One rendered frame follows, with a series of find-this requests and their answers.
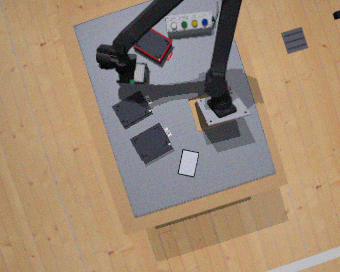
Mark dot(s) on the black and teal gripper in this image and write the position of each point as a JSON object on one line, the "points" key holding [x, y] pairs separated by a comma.
{"points": [[128, 78]]}

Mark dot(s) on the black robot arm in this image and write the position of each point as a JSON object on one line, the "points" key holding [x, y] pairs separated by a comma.
{"points": [[220, 103]]}

